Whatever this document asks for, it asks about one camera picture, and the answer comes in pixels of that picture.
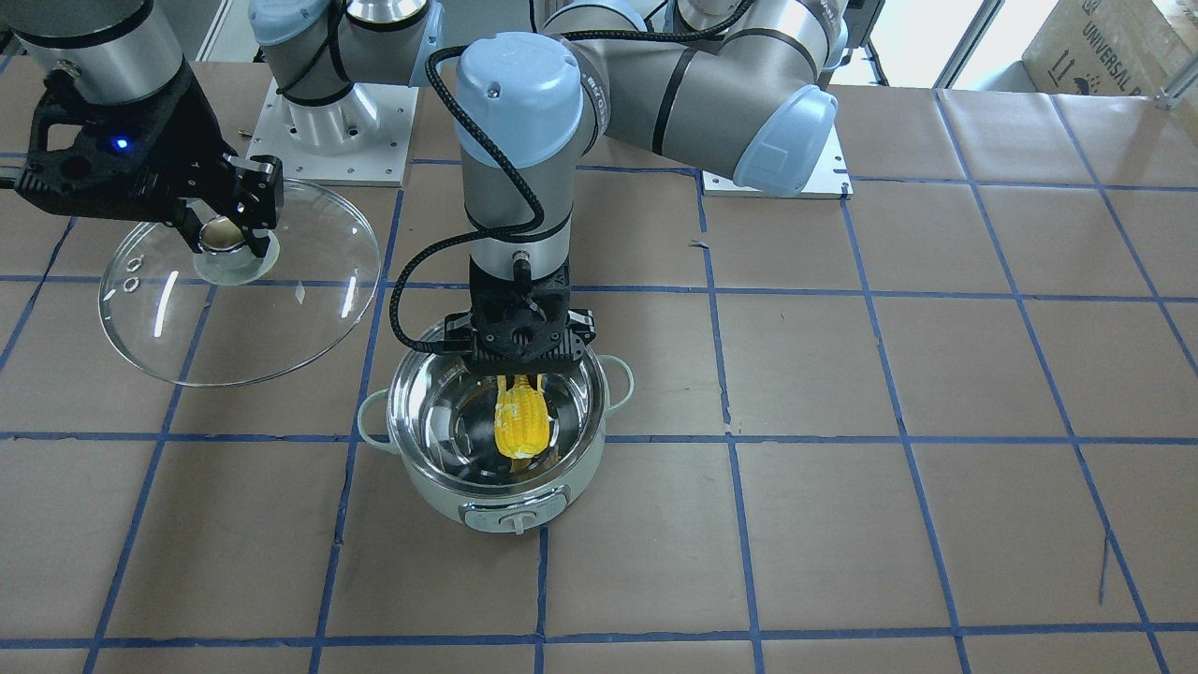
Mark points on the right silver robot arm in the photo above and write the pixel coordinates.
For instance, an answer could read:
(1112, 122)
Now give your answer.
(122, 51)

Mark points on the cardboard box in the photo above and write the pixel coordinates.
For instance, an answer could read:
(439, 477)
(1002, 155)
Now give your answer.
(1111, 47)

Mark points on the yellow corn cob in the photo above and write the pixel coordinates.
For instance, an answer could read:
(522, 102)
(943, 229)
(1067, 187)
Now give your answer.
(521, 427)

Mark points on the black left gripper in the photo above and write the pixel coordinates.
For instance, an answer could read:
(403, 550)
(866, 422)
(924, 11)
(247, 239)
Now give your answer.
(581, 327)

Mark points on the glass pot lid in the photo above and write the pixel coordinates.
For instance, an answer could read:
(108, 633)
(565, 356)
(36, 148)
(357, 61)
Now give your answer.
(224, 317)

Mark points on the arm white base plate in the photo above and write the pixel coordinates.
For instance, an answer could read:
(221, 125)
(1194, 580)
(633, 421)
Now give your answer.
(769, 171)
(362, 140)

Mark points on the pale green electric pot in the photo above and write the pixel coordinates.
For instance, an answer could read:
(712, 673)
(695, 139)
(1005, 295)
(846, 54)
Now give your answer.
(499, 454)

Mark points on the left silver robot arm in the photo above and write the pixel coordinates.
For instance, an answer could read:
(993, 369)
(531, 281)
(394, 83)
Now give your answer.
(748, 108)

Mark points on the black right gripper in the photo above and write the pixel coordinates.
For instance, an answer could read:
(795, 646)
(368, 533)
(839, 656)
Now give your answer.
(184, 140)

